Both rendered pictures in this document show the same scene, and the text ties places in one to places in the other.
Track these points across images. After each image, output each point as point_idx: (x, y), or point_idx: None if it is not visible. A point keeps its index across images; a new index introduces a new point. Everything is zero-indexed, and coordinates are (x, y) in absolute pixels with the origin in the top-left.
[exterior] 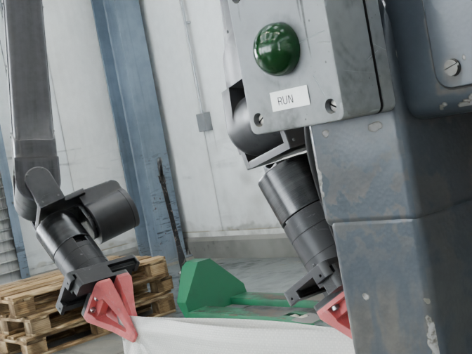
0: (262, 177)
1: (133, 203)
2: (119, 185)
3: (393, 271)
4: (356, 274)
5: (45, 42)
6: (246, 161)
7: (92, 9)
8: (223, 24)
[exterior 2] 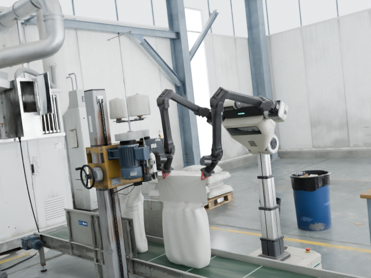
0: (172, 155)
1: (200, 160)
2: (202, 156)
3: None
4: None
5: (212, 123)
6: (174, 154)
7: None
8: (171, 136)
